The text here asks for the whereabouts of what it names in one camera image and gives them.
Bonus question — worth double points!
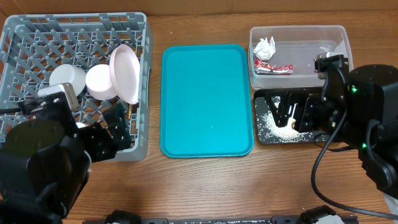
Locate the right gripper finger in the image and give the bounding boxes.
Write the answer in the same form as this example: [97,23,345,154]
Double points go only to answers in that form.
[274,105,295,128]
[264,90,308,120]

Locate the red snack wrapper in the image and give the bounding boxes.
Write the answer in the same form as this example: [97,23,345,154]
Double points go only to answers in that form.
[254,59,293,75]

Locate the clear plastic waste bin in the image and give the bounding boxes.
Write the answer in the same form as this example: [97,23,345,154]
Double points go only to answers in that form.
[248,26,354,90]

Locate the grey bowl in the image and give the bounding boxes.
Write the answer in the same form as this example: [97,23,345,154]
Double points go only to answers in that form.
[49,64,86,96]

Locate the grey plastic dish rack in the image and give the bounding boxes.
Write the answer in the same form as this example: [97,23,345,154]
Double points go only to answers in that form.
[1,12,154,161]

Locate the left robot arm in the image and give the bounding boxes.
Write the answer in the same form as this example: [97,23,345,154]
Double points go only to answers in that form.
[1,103,131,223]

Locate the black food waste tray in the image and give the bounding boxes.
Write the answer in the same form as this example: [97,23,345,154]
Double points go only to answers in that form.
[254,87,329,146]

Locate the white cup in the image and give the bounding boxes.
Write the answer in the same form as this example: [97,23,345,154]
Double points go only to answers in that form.
[76,122,87,128]

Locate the white tissue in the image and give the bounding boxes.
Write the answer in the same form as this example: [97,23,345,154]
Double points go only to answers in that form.
[253,37,276,60]

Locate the pile of white rice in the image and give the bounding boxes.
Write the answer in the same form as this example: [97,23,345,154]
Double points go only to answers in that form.
[254,97,321,144]

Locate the pink white small bowl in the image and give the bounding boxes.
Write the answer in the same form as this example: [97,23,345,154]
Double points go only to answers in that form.
[86,64,117,100]

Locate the teal plastic serving tray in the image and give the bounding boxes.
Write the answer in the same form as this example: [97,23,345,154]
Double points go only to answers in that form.
[160,44,254,158]

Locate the wooden chopstick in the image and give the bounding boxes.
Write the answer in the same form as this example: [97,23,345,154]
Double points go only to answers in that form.
[128,104,133,120]

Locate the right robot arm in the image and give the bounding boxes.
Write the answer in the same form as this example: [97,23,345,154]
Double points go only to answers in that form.
[263,65,397,198]

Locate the white round plate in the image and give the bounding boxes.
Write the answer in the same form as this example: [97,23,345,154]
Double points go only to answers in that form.
[109,44,141,105]

